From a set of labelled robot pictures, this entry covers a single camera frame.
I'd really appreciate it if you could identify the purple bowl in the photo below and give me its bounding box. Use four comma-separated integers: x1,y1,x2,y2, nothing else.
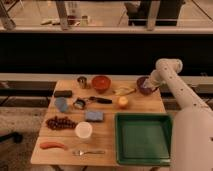
136,76,156,95

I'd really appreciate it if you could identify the white plastic cup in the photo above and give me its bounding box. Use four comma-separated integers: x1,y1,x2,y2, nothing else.
75,122,93,139

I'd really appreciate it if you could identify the red bowl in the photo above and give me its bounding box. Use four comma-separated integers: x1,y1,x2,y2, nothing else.
91,75,111,94

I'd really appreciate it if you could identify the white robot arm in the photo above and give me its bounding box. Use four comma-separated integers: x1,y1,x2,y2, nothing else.
151,59,213,171

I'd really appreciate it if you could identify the orange carrot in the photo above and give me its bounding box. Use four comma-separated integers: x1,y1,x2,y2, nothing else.
39,142,68,150

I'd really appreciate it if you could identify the blue cup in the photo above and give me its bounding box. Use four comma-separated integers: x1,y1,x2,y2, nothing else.
54,97,68,113

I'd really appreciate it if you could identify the banana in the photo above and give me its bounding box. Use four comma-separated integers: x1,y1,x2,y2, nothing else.
114,87,136,96

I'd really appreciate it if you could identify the black handled tool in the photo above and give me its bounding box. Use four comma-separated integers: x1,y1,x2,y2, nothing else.
84,96,113,104

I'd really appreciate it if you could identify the yellow apple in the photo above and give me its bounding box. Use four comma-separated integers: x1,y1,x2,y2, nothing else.
117,96,129,109

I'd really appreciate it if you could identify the green plastic tray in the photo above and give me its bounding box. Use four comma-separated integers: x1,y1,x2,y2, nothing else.
115,113,172,166

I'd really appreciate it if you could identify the metal fork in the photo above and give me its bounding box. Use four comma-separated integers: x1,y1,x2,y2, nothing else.
72,150,106,156

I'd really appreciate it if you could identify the bunch of red grapes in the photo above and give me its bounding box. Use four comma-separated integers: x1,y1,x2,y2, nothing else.
46,116,77,130

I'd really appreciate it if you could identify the blue sponge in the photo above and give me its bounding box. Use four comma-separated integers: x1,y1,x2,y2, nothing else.
85,111,104,122

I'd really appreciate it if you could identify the small dark tin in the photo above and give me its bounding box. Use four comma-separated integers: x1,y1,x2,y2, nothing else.
73,98,86,110

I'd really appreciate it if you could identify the small metal cup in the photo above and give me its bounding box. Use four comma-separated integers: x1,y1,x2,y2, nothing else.
77,76,87,89

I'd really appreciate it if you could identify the black rectangular block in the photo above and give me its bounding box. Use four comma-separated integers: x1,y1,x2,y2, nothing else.
53,90,73,98

